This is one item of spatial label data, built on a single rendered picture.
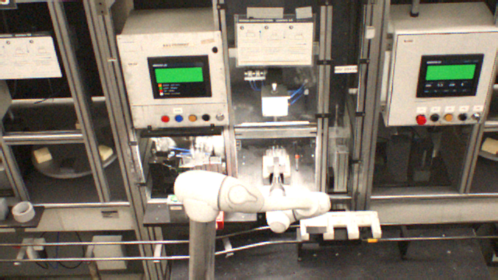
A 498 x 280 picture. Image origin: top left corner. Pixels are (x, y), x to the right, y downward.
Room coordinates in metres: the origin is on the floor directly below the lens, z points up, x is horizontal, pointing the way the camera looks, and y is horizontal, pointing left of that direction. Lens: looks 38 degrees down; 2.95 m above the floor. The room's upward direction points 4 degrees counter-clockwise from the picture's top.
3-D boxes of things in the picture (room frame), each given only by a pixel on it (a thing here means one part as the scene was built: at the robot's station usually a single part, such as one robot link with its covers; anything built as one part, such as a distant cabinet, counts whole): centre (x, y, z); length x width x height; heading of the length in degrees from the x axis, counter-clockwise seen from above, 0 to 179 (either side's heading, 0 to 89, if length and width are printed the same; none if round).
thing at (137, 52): (2.29, 0.28, 1.60); 0.42 x 0.29 x 0.46; 87
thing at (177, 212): (2.09, 0.35, 0.97); 0.08 x 0.08 x 0.12; 87
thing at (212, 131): (2.15, 0.29, 1.37); 0.36 x 0.04 x 0.04; 87
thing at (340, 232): (2.00, -0.41, 0.84); 0.36 x 0.14 x 0.10; 87
